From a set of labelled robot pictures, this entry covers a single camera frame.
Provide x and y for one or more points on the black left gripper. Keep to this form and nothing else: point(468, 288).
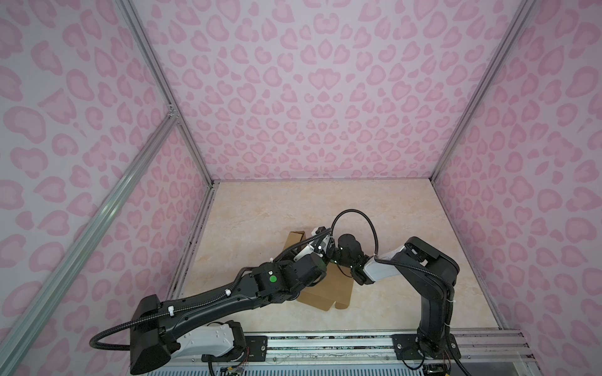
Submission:
point(317, 260)

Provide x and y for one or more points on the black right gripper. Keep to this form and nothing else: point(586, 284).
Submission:
point(339, 254)

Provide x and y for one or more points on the brown cardboard box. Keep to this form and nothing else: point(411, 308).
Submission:
point(334, 291)

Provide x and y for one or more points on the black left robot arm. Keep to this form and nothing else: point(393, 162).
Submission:
point(159, 325)

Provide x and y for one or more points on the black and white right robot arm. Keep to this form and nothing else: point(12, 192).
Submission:
point(429, 271)

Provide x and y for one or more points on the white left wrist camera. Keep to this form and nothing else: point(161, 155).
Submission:
point(312, 248)

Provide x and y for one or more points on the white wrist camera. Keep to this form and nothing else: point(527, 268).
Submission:
point(322, 232)
point(312, 248)

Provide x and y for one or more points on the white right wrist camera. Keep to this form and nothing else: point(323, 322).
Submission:
point(322, 232)

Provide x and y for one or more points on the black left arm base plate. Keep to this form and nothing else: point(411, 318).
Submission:
point(250, 348)

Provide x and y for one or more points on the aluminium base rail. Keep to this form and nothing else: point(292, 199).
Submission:
point(484, 352)

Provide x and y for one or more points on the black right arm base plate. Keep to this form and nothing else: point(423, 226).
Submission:
point(407, 347)

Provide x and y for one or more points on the aluminium right corner post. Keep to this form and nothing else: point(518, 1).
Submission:
point(520, 21)

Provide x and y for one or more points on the aluminium corner post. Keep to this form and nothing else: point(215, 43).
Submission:
point(134, 23)
point(520, 21)

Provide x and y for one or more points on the aluminium left corner post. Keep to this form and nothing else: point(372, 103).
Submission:
point(134, 23)

